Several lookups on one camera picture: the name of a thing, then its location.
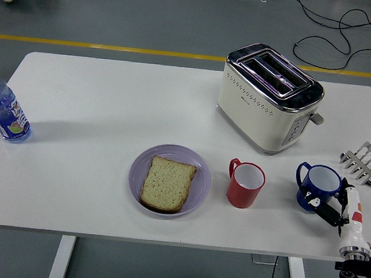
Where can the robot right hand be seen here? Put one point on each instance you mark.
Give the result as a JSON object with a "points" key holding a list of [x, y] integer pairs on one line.
{"points": [[353, 231]]}

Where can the blue cup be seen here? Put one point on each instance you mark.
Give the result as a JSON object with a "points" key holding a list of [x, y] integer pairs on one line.
{"points": [[327, 193]]}

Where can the red cup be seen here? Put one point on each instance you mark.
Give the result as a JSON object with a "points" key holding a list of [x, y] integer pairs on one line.
{"points": [[240, 194]]}

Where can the bread slice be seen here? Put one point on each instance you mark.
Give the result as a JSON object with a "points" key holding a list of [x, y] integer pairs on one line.
{"points": [[167, 184]]}

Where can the metal toast rack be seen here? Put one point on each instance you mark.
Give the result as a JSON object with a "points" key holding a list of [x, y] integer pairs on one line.
{"points": [[362, 161]]}

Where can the grey box under table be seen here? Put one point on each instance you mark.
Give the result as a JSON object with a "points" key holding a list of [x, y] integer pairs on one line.
{"points": [[261, 259]]}

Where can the cream and chrome toaster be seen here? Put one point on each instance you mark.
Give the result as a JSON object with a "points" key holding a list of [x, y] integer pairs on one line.
{"points": [[255, 119]]}

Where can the purple round plate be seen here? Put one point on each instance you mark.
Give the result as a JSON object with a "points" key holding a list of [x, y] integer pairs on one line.
{"points": [[198, 179]]}

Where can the clear bottle with blue cap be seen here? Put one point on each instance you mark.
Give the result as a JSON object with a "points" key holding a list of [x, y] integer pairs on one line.
{"points": [[2, 110]]}

